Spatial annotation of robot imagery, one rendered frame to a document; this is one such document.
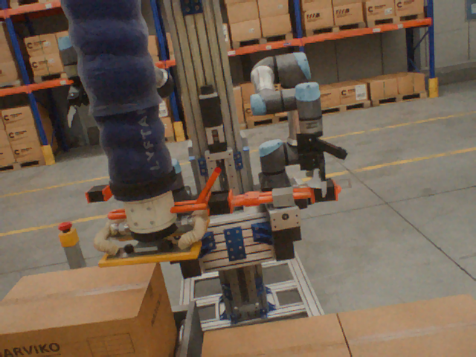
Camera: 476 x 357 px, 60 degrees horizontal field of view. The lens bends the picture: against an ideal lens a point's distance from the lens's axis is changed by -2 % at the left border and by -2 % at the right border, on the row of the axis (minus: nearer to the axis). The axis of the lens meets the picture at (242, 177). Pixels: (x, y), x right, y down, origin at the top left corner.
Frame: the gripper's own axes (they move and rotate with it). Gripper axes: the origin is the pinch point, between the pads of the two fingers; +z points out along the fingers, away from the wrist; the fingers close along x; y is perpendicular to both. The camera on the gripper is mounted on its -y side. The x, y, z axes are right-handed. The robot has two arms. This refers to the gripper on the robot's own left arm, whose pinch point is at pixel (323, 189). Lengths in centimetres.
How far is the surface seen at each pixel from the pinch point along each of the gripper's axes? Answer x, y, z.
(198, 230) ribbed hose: 10.4, 42.2, 5.5
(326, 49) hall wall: -881, -106, -7
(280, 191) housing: 1.1, 14.6, -1.5
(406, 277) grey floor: -128, -61, 122
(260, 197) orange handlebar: 3.0, 21.2, -0.9
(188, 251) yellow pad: 13.7, 46.1, 11.0
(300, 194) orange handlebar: 3.5, 7.9, -0.5
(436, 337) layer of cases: -4, -39, 69
